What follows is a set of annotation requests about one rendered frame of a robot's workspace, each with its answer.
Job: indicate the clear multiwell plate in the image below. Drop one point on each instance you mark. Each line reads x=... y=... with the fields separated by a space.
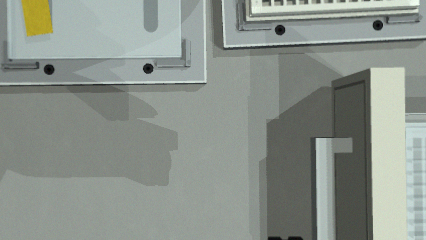
x=415 y=134

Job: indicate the white multi-well plate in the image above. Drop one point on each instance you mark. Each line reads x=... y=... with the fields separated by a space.
x=257 y=11

